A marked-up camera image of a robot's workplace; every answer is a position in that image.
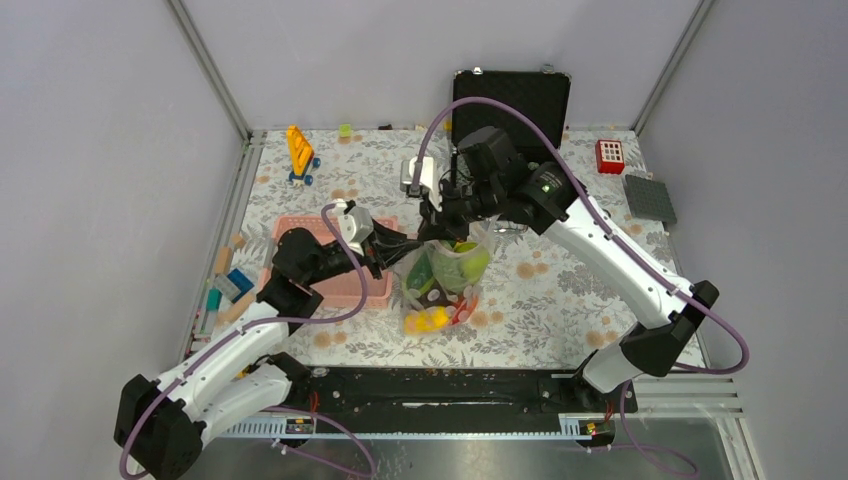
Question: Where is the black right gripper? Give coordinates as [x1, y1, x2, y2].
[420, 175, 504, 243]

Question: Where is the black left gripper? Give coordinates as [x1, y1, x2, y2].
[304, 218, 423, 286]

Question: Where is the clear zip top bag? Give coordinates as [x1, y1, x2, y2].
[398, 221, 495, 336]

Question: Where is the yellow lemon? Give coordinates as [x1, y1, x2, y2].
[403, 307, 451, 335]

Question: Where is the green pear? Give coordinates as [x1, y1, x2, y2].
[454, 242, 491, 284]

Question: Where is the red orange mango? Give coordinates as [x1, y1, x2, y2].
[450, 296, 479, 325]

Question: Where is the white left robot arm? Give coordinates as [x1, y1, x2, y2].
[114, 214, 421, 479]

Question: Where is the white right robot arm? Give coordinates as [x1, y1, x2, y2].
[422, 127, 719, 412]

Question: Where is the pink plastic basket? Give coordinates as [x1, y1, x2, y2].
[259, 215, 394, 309]

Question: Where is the black poker chip case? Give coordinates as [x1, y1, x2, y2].
[451, 67, 571, 163]

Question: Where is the yellow toy cart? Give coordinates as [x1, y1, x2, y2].
[286, 125, 322, 186]

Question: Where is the red grid toy block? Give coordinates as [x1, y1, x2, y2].
[595, 139, 625, 175]

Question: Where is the floral table mat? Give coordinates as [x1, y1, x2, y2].
[198, 129, 709, 371]

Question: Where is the grey building baseplate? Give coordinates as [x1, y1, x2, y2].
[624, 174, 677, 225]

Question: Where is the wooden block pile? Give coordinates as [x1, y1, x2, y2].
[204, 233, 254, 330]

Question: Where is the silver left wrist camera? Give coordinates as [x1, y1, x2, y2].
[332, 199, 374, 256]

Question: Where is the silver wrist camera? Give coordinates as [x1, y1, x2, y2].
[400, 156, 442, 211]
[332, 199, 374, 256]

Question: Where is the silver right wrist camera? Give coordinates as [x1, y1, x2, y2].
[400, 156, 442, 211]

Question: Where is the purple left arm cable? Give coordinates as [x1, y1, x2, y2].
[117, 202, 379, 480]

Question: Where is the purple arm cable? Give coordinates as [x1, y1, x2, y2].
[117, 202, 379, 480]
[407, 96, 751, 480]

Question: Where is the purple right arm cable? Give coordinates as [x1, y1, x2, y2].
[407, 96, 751, 480]

